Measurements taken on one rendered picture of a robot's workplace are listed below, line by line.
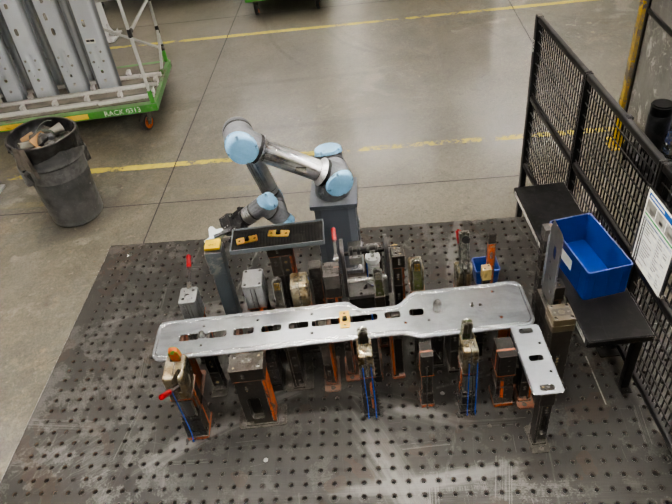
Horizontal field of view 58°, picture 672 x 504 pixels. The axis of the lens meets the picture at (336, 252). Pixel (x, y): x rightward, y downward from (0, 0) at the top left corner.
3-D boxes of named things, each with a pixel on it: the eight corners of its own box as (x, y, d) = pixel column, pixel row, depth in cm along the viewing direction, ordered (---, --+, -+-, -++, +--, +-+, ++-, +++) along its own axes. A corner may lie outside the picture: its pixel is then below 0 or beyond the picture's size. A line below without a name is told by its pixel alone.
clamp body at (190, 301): (197, 366, 254) (173, 306, 231) (200, 346, 263) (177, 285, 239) (220, 364, 254) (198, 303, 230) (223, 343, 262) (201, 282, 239)
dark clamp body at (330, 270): (329, 348, 254) (317, 282, 229) (328, 325, 264) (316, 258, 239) (355, 345, 254) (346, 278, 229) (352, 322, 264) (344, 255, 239)
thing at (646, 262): (658, 302, 195) (683, 227, 175) (629, 256, 212) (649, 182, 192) (664, 301, 195) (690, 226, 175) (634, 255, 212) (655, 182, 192)
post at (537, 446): (532, 454, 208) (541, 403, 190) (523, 426, 217) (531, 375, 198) (551, 452, 208) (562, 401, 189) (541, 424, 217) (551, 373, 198)
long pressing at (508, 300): (149, 368, 218) (147, 365, 217) (160, 322, 235) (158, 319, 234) (537, 326, 213) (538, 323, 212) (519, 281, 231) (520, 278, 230)
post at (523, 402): (518, 409, 222) (525, 358, 203) (510, 384, 230) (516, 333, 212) (535, 407, 222) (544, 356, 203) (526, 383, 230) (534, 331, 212)
